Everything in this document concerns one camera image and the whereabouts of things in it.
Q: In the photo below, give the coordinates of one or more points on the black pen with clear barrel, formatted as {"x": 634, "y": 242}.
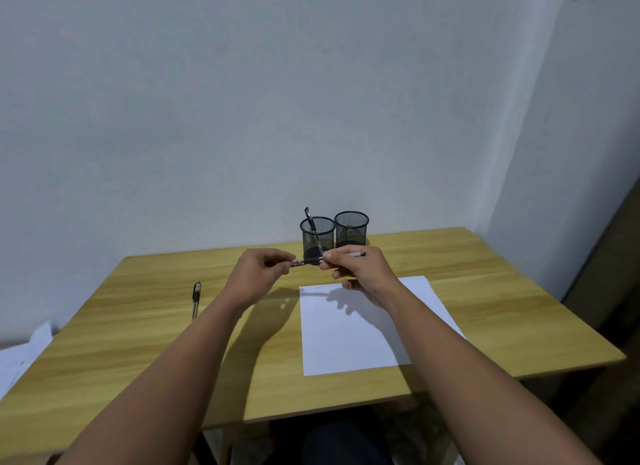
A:
{"x": 196, "y": 297}

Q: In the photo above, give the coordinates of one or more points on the silver and black pen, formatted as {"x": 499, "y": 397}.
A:
{"x": 306, "y": 262}

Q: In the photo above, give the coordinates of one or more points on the person's left forearm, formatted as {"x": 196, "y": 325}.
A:
{"x": 170, "y": 379}

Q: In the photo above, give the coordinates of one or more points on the black pen with clip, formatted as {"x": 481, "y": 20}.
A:
{"x": 310, "y": 219}

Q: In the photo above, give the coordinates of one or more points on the person's right hand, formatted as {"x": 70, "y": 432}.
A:
{"x": 367, "y": 272}

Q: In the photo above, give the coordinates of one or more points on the pile of white papers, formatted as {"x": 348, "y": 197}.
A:
{"x": 20, "y": 359}

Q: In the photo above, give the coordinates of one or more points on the black mesh pen cup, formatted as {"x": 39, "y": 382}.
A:
{"x": 317, "y": 240}
{"x": 351, "y": 230}

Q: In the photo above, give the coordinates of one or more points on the person's right forearm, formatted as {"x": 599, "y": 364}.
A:
{"x": 465, "y": 379}

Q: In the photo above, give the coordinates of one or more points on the white paper sheet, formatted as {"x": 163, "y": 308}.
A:
{"x": 345, "y": 339}

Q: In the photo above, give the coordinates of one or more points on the person's left hand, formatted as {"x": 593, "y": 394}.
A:
{"x": 252, "y": 275}

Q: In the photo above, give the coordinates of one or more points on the person's dark trousers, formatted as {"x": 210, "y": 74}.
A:
{"x": 340, "y": 442}

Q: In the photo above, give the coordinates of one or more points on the person's right thumb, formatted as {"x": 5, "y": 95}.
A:
{"x": 331, "y": 265}

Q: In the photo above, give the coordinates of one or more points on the person's left thumb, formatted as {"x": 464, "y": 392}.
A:
{"x": 283, "y": 267}

